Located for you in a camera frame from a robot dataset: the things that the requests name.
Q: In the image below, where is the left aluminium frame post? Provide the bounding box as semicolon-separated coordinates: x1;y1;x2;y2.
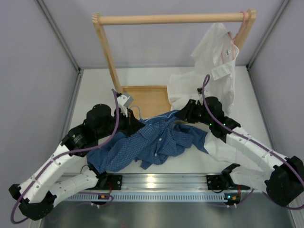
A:
34;0;81;73

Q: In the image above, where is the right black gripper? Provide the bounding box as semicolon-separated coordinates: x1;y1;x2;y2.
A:
175;99;213;126

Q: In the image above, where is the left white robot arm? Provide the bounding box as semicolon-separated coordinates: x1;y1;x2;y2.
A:
9;104;144;220

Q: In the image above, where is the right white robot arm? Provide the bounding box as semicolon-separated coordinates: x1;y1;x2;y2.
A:
175;96;304;207

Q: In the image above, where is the light blue wire hanger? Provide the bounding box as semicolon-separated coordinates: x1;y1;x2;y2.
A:
130;105;143;120

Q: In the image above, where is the perforated cable duct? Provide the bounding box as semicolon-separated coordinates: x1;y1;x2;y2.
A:
66;192;239;203

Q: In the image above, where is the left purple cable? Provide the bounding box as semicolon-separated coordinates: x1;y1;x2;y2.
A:
10;89;121;225

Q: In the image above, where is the white shirt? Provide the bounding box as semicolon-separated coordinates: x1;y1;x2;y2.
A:
167;23;239;115

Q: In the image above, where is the purple cable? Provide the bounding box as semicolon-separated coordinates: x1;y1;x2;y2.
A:
200;74;304;211
10;89;121;225

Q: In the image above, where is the aluminium frame post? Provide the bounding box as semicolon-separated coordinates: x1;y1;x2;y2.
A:
246;0;292;70
34;0;81;73

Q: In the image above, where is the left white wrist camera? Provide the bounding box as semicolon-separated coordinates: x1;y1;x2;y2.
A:
117;93;133;117

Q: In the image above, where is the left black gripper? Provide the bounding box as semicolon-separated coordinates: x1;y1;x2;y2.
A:
96;106;145;139

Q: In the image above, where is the wooden clothes rack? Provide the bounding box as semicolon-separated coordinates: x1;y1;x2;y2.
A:
92;9;257;118

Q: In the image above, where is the pink wire hanger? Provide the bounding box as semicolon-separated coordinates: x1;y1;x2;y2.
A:
227;11;247;60

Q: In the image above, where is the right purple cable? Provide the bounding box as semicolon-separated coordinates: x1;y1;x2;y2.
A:
200;74;304;211

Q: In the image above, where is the aluminium mounting rail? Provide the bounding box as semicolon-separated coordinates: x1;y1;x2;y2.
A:
57;172;240;190

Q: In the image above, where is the right aluminium frame post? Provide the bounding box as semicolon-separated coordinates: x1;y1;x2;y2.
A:
246;0;292;70

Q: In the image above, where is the blue checked shirt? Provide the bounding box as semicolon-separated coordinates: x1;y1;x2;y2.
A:
86;110;207;173

